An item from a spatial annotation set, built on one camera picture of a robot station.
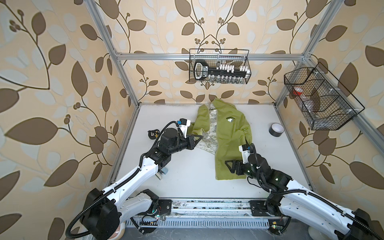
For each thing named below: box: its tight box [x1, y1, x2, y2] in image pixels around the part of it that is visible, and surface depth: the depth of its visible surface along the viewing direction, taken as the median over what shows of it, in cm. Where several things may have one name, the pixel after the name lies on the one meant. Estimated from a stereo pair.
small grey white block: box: [155, 167, 169, 181], surface depth 86 cm
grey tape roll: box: [268, 122, 285, 137], surface depth 105 cm
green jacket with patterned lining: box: [190, 98, 253, 180], surface depth 100 cm
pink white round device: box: [107, 222, 126, 240], surface depth 67 cm
